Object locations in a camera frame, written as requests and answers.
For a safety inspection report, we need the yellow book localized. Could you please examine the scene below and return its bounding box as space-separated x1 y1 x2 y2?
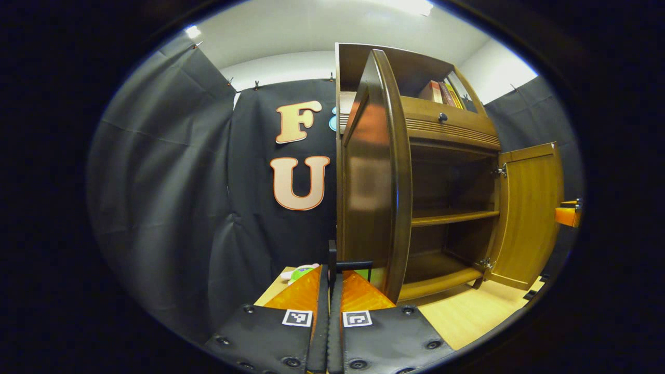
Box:
444 78 464 110

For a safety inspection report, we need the wooden inner cabinet shelf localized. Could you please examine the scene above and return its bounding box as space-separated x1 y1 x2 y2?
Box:
410 209 501 228

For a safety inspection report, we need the wooden cabinet drawer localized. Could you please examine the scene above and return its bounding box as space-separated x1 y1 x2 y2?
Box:
400 96 502 152

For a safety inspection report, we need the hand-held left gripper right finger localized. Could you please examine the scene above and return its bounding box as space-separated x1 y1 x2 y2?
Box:
328 269 457 374

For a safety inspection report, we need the tan red book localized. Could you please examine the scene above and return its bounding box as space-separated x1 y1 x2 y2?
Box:
418 79 443 103

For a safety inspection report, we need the black backdrop cloth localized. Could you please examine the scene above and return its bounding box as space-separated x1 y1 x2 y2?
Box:
86 34 585 343

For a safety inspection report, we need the green plush toy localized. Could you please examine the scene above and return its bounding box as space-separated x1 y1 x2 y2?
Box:
281 263 321 285

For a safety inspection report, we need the black door handle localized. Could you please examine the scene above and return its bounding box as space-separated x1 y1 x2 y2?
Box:
328 239 375 275

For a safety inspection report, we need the brown wooden double-door shoe cabinet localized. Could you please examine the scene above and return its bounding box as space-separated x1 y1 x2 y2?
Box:
332 43 567 304

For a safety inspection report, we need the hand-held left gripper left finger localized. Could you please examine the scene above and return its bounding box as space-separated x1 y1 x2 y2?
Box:
204 264 330 374

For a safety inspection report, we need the wooden cabinet door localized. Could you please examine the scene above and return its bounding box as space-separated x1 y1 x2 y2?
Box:
340 48 414 304
486 142 566 291

